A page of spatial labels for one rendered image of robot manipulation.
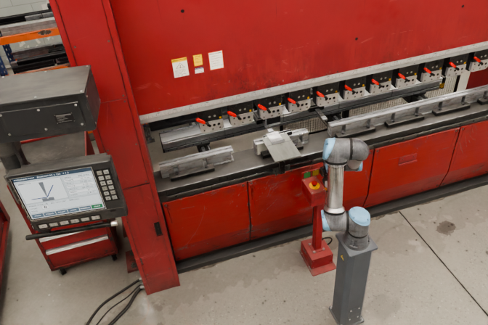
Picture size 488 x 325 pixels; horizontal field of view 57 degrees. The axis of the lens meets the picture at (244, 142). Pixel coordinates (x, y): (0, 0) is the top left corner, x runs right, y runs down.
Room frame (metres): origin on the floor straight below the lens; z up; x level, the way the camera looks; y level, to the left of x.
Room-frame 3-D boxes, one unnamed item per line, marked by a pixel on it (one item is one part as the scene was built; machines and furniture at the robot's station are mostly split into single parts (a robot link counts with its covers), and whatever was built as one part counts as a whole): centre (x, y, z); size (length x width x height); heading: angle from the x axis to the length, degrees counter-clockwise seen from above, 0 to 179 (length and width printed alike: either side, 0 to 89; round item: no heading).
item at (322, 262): (2.15, -0.49, 0.06); 0.25 x 0.20 x 0.12; 15
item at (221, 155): (2.33, 0.33, 0.92); 0.50 x 0.06 x 0.10; 104
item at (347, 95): (2.60, -0.76, 1.25); 0.15 x 0.09 x 0.17; 104
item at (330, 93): (2.56, -0.57, 1.25); 0.15 x 0.09 x 0.17; 104
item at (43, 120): (1.67, 0.89, 1.53); 0.51 x 0.25 x 0.85; 97
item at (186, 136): (2.85, -0.52, 0.93); 2.30 x 0.14 x 0.10; 104
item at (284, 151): (2.32, -0.24, 1.00); 0.26 x 0.18 x 0.01; 14
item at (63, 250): (2.43, 1.33, 0.50); 0.50 x 0.50 x 1.00; 14
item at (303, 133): (2.48, -0.26, 0.92); 0.39 x 0.06 x 0.10; 104
